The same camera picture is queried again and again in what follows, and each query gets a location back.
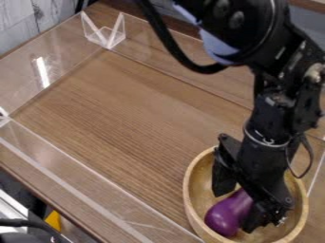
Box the brown wooden bowl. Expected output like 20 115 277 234
183 147 309 243

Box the purple toy eggplant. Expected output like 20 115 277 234
204 189 253 236

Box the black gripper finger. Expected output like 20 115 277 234
213 148 238 197
241 199 278 234

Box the black cable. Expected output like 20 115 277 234
135 0 233 75

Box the clear acrylic corner bracket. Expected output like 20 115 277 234
80 12 126 50

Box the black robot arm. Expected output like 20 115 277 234
174 0 325 235

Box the yellow black device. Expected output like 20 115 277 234
28 208 79 243

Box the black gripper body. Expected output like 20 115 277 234
214 124 297 227

